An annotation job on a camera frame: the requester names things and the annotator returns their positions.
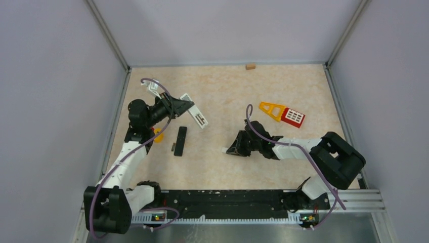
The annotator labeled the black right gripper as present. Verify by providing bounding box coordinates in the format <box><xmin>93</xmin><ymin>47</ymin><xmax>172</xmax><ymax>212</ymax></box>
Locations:
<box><xmin>227</xmin><ymin>130</ymin><xmax>262</xmax><ymax>157</ymax></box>

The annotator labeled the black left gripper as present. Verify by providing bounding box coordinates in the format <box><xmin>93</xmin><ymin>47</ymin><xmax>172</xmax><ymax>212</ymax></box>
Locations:
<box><xmin>145</xmin><ymin>91</ymin><xmax>194</xmax><ymax>128</ymax></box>

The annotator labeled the white remote control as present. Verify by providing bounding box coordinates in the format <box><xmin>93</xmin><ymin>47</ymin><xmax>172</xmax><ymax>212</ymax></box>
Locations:
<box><xmin>180</xmin><ymin>93</ymin><xmax>208</xmax><ymax>129</ymax></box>

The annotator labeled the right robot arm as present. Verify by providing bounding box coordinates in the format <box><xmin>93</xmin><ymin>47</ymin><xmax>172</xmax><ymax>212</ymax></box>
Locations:
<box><xmin>222</xmin><ymin>121</ymin><xmax>366</xmax><ymax>209</ymax></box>

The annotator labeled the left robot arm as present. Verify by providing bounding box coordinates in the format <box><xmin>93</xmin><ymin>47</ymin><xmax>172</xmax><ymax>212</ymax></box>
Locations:
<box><xmin>83</xmin><ymin>92</ymin><xmax>195</xmax><ymax>234</ymax></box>

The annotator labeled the black remote control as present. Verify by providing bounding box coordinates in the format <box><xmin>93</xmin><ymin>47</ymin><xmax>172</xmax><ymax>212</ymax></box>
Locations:
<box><xmin>174</xmin><ymin>126</ymin><xmax>187</xmax><ymax>156</ymax></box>

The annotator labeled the red and yellow toy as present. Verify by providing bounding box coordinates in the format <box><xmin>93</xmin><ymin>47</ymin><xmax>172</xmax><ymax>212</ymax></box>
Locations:
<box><xmin>152</xmin><ymin>128</ymin><xmax>164</xmax><ymax>143</ymax></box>

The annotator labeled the red toy window block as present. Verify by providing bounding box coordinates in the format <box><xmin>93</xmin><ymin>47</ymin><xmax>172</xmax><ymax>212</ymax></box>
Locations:
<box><xmin>281</xmin><ymin>107</ymin><xmax>306</xmax><ymax>128</ymax></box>

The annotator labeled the small wooden block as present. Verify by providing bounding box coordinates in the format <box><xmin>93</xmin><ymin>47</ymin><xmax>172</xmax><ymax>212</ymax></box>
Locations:
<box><xmin>245</xmin><ymin>63</ymin><xmax>256</xmax><ymax>70</ymax></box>

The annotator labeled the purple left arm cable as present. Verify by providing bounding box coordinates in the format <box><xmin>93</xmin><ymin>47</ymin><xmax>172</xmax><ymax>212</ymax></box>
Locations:
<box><xmin>88</xmin><ymin>77</ymin><xmax>180</xmax><ymax>240</ymax></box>

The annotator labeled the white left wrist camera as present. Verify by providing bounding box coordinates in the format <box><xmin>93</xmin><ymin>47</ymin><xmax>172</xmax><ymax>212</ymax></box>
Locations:
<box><xmin>143</xmin><ymin>80</ymin><xmax>161</xmax><ymax>98</ymax></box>

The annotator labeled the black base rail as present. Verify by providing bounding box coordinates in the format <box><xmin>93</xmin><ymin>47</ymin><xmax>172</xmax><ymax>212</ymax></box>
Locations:
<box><xmin>154</xmin><ymin>189</ymin><xmax>330</xmax><ymax>220</ymax></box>

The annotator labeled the aluminium frame rail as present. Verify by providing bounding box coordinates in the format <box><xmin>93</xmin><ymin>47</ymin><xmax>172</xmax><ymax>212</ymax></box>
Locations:
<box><xmin>84</xmin><ymin>187</ymin><xmax>385</xmax><ymax>233</ymax></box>

